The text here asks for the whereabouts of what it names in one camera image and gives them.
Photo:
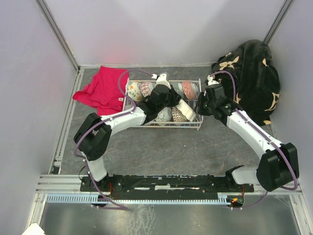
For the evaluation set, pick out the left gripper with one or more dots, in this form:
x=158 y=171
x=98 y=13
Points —
x=175 y=96

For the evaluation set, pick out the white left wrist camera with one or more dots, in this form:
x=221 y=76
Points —
x=161 y=79

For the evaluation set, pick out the black floral blanket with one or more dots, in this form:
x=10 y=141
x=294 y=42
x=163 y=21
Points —
x=248 y=78

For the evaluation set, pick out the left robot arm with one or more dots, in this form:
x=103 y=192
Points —
x=93 y=136

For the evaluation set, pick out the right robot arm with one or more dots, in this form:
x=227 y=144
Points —
x=278 y=162

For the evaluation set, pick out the white wire dish rack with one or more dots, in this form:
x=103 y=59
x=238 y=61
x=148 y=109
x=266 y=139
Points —
x=192 y=103

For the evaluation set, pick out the grey hexagon pattern bowl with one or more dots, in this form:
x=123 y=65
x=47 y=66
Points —
x=177 y=86

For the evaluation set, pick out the white paper corner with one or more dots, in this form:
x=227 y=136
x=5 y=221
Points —
x=34 y=229

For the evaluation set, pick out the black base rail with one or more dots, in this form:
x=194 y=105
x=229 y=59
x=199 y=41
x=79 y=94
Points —
x=135 y=187

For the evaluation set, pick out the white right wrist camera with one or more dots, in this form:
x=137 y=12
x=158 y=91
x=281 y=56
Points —
x=210 y=80

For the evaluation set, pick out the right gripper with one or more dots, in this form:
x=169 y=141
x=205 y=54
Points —
x=197 y=108

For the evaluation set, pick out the white leaf motif bowl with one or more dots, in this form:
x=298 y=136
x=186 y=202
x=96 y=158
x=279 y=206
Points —
x=164 y=116

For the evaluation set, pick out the red folded t-shirt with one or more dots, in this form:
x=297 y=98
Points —
x=104 y=92

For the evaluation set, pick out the floral orange green bowl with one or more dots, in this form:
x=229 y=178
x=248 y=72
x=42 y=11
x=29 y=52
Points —
x=133 y=91

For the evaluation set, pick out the blue triangle pattern bowl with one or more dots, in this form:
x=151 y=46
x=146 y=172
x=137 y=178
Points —
x=146 y=88

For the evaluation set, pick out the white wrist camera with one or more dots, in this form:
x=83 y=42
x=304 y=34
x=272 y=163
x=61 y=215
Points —
x=210 y=80
x=161 y=79

